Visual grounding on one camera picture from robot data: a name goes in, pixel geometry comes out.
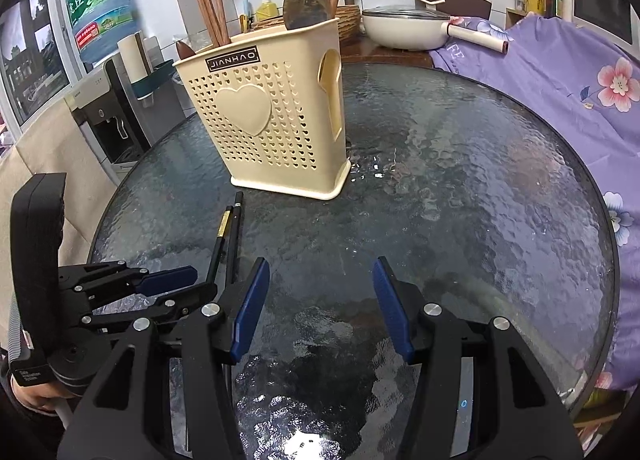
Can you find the beige cloth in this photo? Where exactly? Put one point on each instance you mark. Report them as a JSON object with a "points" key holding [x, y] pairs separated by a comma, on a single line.
{"points": [[45, 165]]}

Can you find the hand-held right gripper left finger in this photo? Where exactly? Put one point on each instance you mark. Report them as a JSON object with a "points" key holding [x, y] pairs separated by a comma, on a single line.
{"points": [[247, 315]]}

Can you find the wooden side counter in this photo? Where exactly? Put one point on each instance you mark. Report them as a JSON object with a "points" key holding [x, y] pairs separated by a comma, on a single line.
{"points": [[390, 57]]}

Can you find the yellow soap bottle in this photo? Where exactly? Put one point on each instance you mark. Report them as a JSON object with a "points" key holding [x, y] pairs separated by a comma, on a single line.
{"points": [[266, 10]]}

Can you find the cream pot with glass lid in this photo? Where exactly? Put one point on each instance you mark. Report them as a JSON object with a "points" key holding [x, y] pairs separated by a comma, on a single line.
{"points": [[405, 30]]}

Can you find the black chopstick thin gold band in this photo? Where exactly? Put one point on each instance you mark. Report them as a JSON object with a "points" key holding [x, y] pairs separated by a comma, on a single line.
{"points": [[235, 235]]}

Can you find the brown wooden chopstick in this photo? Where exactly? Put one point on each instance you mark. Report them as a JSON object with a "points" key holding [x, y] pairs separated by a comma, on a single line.
{"points": [[212, 15], [221, 10], [205, 15]]}

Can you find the white microwave oven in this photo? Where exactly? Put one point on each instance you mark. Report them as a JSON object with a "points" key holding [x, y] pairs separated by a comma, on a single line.
{"points": [[607, 7]]}

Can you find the woven basket bowl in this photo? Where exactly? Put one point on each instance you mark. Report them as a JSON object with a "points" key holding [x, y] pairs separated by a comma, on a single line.
{"points": [[350, 22]]}

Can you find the blue water jug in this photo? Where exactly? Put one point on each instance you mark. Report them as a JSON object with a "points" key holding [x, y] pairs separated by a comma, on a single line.
{"points": [[100, 15]]}

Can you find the light blue small bottle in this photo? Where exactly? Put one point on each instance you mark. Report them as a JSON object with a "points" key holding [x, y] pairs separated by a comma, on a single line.
{"points": [[247, 10]]}

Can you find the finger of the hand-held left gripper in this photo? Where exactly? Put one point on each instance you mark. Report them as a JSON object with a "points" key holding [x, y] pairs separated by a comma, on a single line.
{"points": [[167, 279], [185, 302]]}

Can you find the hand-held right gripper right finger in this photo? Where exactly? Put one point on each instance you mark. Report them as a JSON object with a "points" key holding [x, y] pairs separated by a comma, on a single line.
{"points": [[395, 310]]}

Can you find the window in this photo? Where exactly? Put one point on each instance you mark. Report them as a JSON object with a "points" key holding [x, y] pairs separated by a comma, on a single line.
{"points": [[35, 55]]}

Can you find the beige perforated utensil holder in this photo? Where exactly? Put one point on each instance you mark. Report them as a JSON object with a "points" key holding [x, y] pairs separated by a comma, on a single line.
{"points": [[280, 140]]}

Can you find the person's left hand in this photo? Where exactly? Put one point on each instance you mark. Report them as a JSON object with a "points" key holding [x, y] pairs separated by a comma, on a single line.
{"points": [[32, 397]]}

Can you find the green towel holder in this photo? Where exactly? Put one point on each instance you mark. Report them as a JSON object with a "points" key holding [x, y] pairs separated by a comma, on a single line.
{"points": [[155, 82]]}

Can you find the white paper towel roll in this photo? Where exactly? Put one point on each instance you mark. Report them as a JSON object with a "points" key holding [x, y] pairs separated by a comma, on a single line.
{"points": [[131, 62]]}

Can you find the black chopstick wide gold band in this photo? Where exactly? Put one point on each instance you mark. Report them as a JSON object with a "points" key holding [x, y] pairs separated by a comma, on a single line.
{"points": [[221, 240]]}

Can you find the dark wooden spoon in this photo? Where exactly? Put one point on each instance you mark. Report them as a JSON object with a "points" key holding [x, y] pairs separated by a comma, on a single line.
{"points": [[185, 50], [305, 5]]}

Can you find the water dispenser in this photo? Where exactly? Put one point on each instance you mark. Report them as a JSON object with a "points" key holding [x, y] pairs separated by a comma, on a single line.
{"points": [[105, 115]]}

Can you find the purple floral cloth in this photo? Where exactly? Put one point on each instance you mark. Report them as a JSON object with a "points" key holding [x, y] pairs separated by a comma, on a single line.
{"points": [[565, 100]]}

